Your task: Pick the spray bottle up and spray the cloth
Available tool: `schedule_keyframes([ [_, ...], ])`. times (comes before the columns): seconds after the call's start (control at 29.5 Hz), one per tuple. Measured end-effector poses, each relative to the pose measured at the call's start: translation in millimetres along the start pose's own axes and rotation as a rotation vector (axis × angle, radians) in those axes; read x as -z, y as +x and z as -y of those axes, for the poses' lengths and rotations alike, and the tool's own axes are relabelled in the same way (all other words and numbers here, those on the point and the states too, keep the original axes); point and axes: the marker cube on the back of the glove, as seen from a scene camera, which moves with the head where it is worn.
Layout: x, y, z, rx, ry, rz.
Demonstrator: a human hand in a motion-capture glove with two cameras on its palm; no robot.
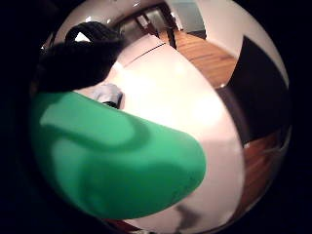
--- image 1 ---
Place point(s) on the black panel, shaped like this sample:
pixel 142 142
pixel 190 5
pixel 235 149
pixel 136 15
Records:
pixel 260 94

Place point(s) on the green plastic object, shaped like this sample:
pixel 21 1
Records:
pixel 120 156

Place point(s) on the light blue object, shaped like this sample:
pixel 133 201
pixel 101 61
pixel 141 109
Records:
pixel 107 92

